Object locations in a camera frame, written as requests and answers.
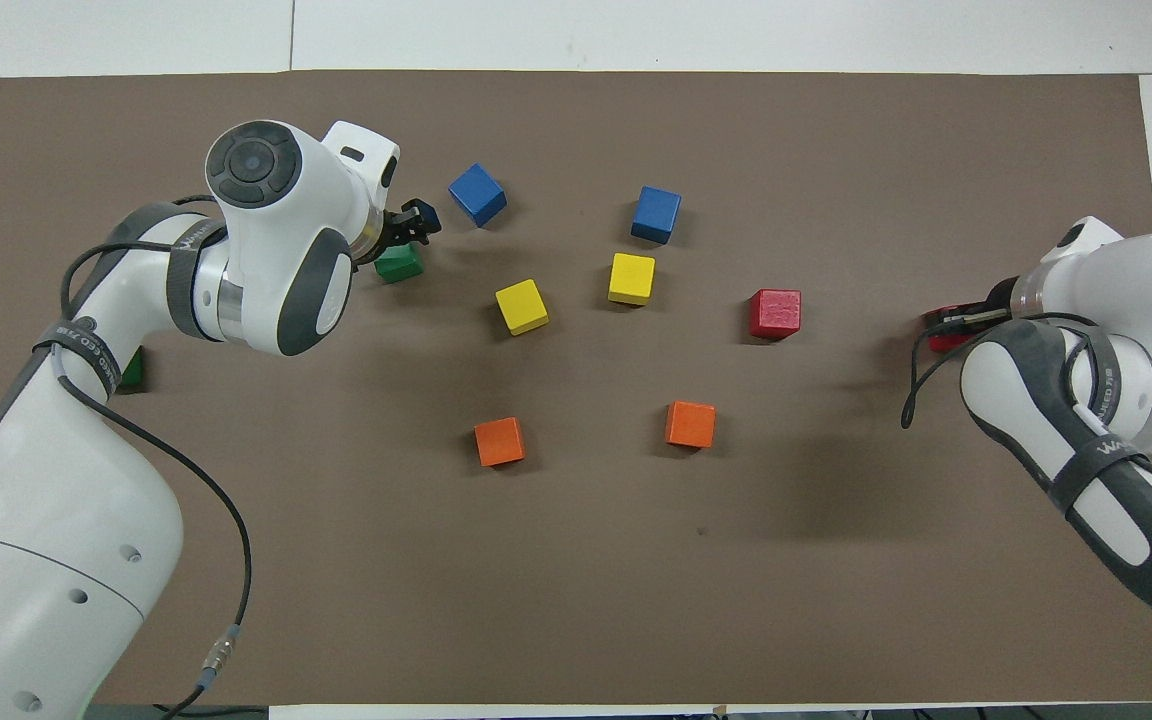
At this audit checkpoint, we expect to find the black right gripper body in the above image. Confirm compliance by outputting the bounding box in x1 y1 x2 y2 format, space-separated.
980 277 1023 323

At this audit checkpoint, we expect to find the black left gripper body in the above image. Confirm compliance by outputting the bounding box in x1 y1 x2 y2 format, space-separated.
373 204 418 264

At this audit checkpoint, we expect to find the red wooden cube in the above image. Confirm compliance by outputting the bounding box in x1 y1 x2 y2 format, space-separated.
920 303 987 354
748 288 803 341

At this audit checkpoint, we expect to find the blue wooden cube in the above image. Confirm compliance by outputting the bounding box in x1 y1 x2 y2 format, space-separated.
448 162 509 229
630 185 683 246

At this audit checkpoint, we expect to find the yellow wooden cube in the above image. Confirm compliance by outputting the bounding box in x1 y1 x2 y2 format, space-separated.
607 252 657 307
494 278 551 336

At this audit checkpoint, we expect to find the orange wooden cube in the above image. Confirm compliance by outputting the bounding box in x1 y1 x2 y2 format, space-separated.
664 400 718 450
474 416 527 468

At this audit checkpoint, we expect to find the brown paper table mat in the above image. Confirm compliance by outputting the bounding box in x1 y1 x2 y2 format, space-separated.
0 70 1152 706

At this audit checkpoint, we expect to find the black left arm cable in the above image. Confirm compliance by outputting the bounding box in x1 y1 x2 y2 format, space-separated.
58 193 254 720

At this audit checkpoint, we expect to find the black floor cable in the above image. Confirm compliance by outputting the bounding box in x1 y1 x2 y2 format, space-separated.
151 703 269 720

